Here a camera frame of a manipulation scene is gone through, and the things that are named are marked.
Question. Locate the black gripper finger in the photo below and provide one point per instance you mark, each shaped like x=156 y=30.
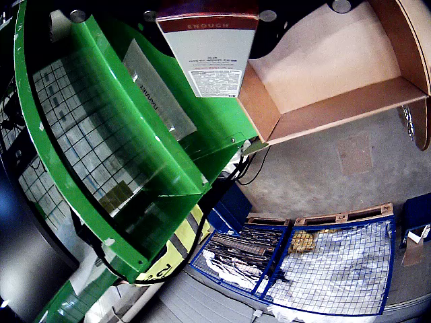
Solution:
x=269 y=30
x=134 y=17

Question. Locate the wooden pallet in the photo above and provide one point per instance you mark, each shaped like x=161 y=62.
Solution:
x=353 y=212
x=266 y=221

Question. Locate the blue mesh container with plastic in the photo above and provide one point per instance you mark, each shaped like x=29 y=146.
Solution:
x=336 y=262

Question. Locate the open brown cardboard box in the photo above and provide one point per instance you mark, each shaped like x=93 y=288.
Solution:
x=336 y=67

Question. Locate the dark blue bin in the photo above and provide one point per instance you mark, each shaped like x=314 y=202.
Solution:
x=232 y=208

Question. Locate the yellow number sign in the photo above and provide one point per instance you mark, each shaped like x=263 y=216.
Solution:
x=182 y=242

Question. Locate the red and silver carton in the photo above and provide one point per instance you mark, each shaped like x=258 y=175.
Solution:
x=208 y=50

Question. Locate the small open carton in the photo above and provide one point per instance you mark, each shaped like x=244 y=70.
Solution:
x=414 y=252

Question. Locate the blue plastic crate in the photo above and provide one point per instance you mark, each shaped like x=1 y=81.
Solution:
x=417 y=208

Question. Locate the blue mesh container with scrap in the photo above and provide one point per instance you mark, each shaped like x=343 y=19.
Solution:
x=242 y=252

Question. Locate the green curved metal chute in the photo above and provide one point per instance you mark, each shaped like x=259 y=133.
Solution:
x=118 y=101

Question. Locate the grey label plate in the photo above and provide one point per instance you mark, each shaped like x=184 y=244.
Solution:
x=158 y=91

